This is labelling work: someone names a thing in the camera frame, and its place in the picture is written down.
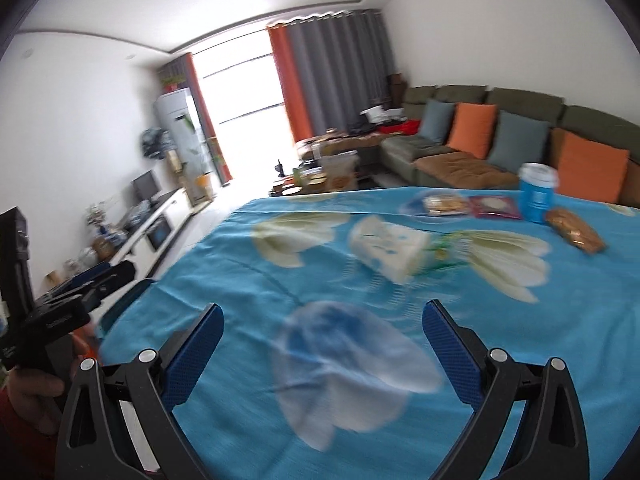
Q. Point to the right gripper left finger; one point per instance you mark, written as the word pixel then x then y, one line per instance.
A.
pixel 94 441

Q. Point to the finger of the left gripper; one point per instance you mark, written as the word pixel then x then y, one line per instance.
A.
pixel 99 277
pixel 124 273

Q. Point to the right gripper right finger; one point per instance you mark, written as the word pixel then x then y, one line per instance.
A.
pixel 551 440

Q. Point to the clear green snack wrapper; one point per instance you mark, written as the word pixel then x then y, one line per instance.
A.
pixel 437 205

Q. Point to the teal trash bin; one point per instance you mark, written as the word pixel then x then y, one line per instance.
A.
pixel 120 306

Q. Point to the person left hand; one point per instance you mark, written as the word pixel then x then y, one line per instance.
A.
pixel 30 393

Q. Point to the white black tv cabinet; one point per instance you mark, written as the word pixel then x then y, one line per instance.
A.
pixel 143 237

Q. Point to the small black monitor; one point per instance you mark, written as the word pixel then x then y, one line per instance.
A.
pixel 146 188

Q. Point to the white standing air conditioner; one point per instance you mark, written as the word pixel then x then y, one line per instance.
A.
pixel 177 114

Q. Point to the grey orange curtain left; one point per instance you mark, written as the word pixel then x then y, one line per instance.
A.
pixel 181 74

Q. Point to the grey orange curtain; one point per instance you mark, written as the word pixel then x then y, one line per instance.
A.
pixel 181 74
pixel 331 67

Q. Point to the blue floral tablecloth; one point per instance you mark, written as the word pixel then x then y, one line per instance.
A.
pixel 324 371

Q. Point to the gold snack packet far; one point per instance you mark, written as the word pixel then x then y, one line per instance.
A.
pixel 574 230

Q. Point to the cluttered coffee table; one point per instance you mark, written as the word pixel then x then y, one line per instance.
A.
pixel 347 170

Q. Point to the dark red snack packet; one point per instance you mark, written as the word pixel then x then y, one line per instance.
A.
pixel 494 207

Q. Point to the crushed paper cup far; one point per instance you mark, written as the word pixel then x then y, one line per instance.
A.
pixel 396 252

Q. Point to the blue paper coffee cup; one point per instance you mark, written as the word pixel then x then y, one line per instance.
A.
pixel 538 183

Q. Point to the orange cushion right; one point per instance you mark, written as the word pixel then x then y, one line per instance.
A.
pixel 590 170

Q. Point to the orange cushion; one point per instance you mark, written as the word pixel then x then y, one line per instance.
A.
pixel 590 170
pixel 473 128

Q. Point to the grey orange curtain right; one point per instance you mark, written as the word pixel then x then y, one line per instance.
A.
pixel 331 67

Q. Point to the blue-grey cushion near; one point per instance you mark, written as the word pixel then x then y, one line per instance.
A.
pixel 518 140

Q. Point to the blue-grey cushion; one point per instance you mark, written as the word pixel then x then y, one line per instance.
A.
pixel 518 140
pixel 436 120

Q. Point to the dark green sectional sofa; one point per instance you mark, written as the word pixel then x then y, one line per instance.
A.
pixel 420 162

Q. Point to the orange cushion middle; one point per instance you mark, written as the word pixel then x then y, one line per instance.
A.
pixel 473 128

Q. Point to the blue-grey cushion far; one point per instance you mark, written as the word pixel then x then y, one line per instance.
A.
pixel 436 120

